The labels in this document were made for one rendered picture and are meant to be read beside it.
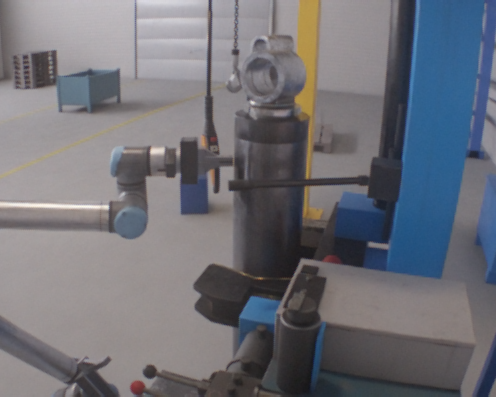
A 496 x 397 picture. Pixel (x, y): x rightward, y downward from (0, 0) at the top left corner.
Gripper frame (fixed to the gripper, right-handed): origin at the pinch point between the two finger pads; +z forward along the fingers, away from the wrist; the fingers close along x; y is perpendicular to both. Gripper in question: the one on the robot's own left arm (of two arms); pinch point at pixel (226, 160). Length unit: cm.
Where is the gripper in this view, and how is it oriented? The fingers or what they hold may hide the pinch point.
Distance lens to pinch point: 135.2
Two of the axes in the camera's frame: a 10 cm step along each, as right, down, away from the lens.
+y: -0.8, -3.7, 9.3
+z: 10.0, 0.0, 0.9
